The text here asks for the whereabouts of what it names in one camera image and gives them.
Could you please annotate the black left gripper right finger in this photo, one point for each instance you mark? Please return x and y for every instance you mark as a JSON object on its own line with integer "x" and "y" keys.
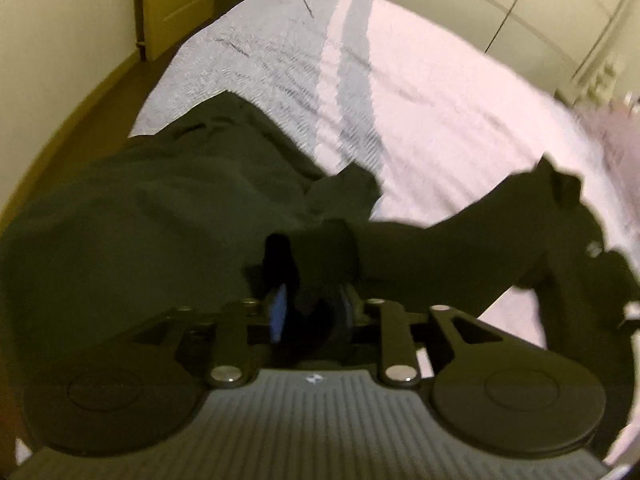
{"x": 347, "y": 270}

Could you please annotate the black zip jacket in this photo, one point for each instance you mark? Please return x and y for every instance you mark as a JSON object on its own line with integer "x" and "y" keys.
{"x": 173, "y": 219}

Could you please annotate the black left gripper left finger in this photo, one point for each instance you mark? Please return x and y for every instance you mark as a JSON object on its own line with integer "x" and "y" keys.
{"x": 271, "y": 280}

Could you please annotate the cream wardrobe with panel doors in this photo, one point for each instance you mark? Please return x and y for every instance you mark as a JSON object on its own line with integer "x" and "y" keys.
{"x": 548, "y": 42}

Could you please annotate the pink pillow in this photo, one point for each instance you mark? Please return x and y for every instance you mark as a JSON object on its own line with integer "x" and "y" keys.
{"x": 615, "y": 130}

